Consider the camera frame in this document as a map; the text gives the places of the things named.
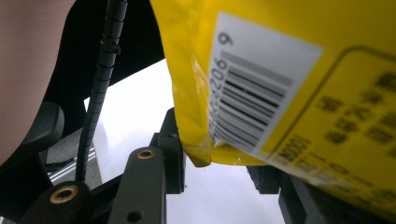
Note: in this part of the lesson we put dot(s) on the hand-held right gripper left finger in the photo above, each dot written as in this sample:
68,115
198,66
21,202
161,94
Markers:
174,168

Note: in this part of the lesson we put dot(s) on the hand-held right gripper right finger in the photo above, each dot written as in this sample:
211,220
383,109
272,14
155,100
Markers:
264,183

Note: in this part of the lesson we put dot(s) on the yellow sauce pouch green cap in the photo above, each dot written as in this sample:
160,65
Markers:
280,62

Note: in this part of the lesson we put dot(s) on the white paper sheet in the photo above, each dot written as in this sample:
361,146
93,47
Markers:
137,109

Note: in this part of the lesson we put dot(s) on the aluminium floor rail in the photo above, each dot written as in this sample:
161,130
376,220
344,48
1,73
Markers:
65,171

